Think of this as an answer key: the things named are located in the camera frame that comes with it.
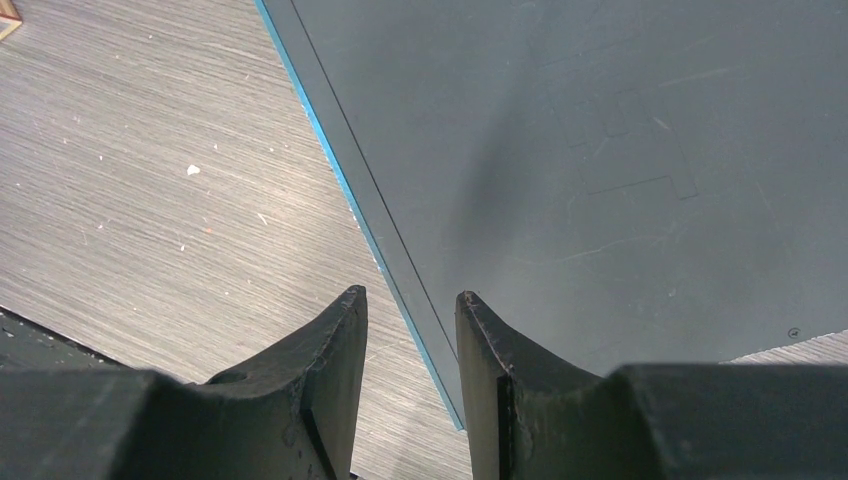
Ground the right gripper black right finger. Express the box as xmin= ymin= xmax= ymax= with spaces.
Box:
xmin=455 ymin=291 xmax=847 ymax=479

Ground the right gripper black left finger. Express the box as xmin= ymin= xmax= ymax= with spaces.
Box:
xmin=1 ymin=286 xmax=368 ymax=479

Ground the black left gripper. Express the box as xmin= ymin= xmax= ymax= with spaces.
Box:
xmin=1 ymin=308 xmax=125 ymax=370

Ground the red white cigarette box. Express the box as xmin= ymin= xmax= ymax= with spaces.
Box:
xmin=0 ymin=0 xmax=23 ymax=40

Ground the dark grey network switch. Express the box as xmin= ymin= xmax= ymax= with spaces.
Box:
xmin=257 ymin=1 xmax=847 ymax=425

